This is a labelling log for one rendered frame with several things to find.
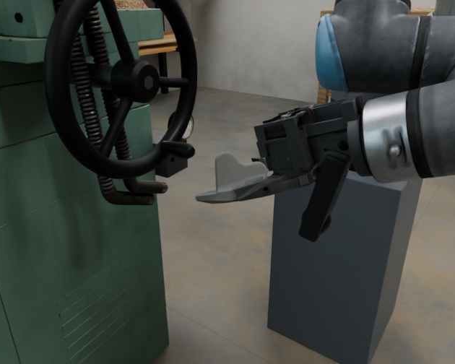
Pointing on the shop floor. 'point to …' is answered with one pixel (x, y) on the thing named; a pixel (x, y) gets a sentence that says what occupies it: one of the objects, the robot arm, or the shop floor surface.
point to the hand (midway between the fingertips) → (227, 182)
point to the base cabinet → (70, 258)
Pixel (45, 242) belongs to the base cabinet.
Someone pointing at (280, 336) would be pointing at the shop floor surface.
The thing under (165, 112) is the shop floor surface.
